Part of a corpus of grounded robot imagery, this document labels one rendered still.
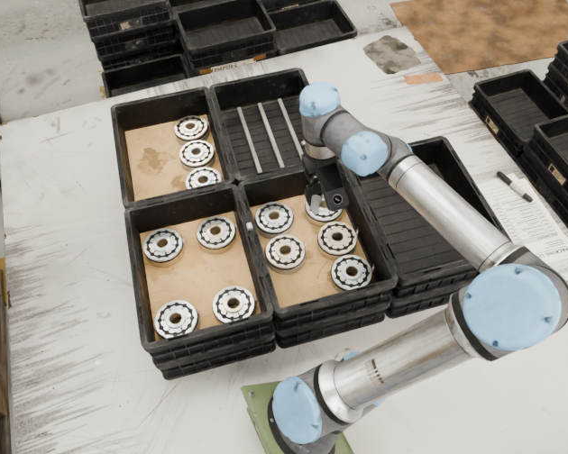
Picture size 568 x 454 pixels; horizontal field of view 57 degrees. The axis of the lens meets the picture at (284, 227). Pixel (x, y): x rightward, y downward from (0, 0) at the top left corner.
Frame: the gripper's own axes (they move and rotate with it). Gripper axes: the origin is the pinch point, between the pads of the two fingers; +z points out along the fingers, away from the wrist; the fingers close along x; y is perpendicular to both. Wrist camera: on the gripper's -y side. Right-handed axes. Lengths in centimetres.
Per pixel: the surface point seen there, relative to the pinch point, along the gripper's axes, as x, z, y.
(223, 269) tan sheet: 28.7, 14.6, 1.0
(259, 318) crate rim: 22.8, 5.0, -19.4
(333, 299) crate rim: 5.6, 6.4, -19.6
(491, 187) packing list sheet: -57, 35, 13
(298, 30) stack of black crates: -33, 66, 153
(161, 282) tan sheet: 44.5, 13.3, 1.8
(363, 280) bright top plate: -4.2, 14.4, -13.6
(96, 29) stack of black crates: 62, 44, 163
